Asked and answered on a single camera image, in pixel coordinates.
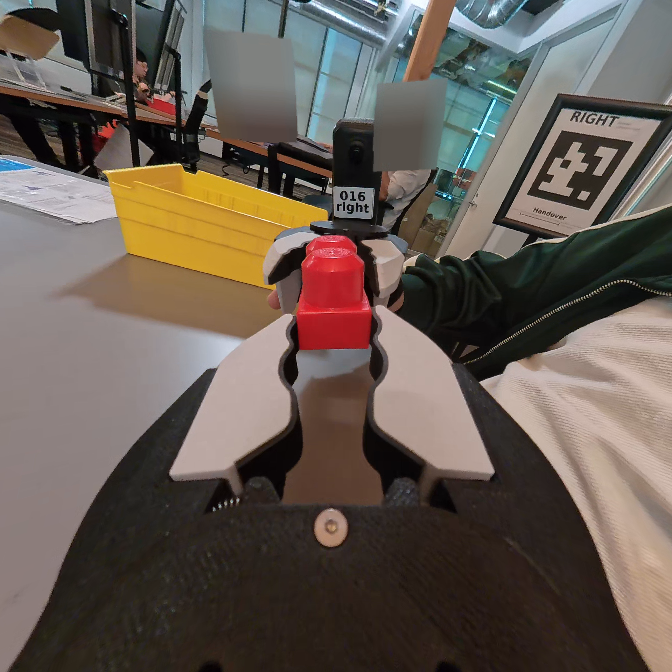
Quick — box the red toy building block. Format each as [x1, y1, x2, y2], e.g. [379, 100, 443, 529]
[295, 235, 373, 350]

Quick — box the person's dark green jacket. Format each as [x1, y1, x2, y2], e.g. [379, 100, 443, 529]
[446, 273, 672, 379]

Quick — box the person's right forearm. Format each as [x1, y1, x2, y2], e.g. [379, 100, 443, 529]
[401, 206, 672, 337]

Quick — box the blue and white paper sheet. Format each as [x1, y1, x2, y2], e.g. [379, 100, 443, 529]
[0, 155, 116, 225]

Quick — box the person's white shirt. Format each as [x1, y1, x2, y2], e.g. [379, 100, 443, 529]
[480, 296, 672, 672]

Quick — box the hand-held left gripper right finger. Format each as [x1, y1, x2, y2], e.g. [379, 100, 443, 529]
[362, 304, 496, 497]

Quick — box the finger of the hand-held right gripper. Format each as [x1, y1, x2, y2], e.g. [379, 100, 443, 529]
[262, 227, 316, 288]
[358, 237, 404, 308]

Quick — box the black computer monitor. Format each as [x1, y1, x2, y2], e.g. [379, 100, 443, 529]
[84, 0, 131, 79]

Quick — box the wooden pillar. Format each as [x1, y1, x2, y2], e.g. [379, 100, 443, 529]
[403, 0, 457, 82]

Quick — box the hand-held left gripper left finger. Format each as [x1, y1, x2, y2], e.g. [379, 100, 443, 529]
[168, 314, 305, 497]

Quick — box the yellow plastic bin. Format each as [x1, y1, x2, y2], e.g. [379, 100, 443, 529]
[102, 164, 329, 289]

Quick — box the framed marker poster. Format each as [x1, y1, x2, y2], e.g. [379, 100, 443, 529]
[492, 93, 672, 239]

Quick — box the background wooden desk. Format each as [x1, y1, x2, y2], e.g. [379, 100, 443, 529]
[0, 84, 211, 137]
[207, 128, 337, 182]

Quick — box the grey desk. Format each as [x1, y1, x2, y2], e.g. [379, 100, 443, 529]
[0, 152, 473, 657]

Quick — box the black bag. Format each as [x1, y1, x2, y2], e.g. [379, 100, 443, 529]
[278, 139, 337, 158]

